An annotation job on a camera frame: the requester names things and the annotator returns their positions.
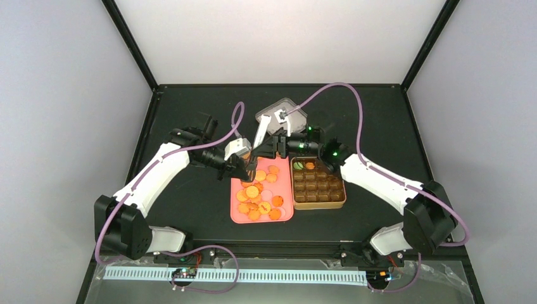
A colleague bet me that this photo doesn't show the purple cable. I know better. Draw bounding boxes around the purple cable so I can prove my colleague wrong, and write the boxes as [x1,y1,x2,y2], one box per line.
[285,82,471,294]
[94,101,246,293]

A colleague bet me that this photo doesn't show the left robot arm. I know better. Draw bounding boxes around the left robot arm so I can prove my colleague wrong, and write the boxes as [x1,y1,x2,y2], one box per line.
[94,118,251,263]

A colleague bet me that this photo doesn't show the pink plastic tray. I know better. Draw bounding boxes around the pink plastic tray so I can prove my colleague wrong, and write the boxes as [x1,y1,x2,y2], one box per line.
[230,156,294,224]

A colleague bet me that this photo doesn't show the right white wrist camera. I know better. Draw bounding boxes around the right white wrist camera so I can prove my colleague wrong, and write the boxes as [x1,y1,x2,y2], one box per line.
[274,109,297,136]

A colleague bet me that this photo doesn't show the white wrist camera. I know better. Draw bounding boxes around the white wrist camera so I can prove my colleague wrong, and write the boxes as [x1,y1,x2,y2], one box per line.
[224,137,252,162]
[274,109,297,136]

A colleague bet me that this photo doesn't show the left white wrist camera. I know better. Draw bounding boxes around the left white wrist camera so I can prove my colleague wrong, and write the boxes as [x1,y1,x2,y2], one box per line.
[224,137,252,162]

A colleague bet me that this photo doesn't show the gold cookie tin box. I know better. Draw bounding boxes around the gold cookie tin box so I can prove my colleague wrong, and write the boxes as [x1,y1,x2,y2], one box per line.
[290,157,347,210]

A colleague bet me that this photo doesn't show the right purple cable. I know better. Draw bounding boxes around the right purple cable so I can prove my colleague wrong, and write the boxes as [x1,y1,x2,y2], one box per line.
[285,82,471,294]

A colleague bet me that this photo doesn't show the green round cookie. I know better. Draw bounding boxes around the green round cookie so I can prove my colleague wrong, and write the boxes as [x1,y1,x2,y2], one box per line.
[293,161,305,170]

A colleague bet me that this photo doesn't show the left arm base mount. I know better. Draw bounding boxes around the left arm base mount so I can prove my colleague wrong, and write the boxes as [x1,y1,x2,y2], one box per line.
[153,247,217,266]

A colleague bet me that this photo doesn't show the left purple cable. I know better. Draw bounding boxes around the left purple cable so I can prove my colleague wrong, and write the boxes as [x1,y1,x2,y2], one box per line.
[94,101,246,293]

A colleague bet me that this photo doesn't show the clear plastic lid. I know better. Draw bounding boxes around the clear plastic lid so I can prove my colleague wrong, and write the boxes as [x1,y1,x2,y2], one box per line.
[255,98,307,135]

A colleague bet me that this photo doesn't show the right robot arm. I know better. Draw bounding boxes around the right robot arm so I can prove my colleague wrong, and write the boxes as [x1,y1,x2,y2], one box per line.
[250,128,459,265]

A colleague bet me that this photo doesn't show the white slotted cable duct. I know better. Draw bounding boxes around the white slotted cable duct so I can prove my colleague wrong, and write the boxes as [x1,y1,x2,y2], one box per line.
[103,266,367,286]

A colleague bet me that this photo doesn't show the metal tongs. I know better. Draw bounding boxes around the metal tongs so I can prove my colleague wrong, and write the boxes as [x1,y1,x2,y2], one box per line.
[246,115,272,171]

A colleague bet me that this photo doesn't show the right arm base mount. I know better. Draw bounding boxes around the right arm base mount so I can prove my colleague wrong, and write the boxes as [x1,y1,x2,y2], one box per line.
[337,242,404,270]

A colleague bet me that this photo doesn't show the pale pink cookie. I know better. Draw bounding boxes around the pale pink cookie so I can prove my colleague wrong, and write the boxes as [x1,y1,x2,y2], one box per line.
[260,190,274,203]

